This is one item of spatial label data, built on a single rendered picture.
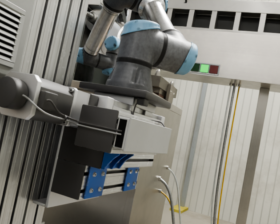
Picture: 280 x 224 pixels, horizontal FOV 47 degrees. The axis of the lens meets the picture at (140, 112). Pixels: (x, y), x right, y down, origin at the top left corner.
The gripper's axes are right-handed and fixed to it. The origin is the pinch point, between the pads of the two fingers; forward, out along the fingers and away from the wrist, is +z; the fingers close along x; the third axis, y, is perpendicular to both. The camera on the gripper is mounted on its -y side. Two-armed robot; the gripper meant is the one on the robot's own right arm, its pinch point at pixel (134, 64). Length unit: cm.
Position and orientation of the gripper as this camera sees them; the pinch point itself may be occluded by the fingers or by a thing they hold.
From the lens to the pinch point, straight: 196.1
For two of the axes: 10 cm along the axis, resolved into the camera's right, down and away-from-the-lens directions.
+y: 2.0, -9.8, 0.6
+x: -9.2, -1.6, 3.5
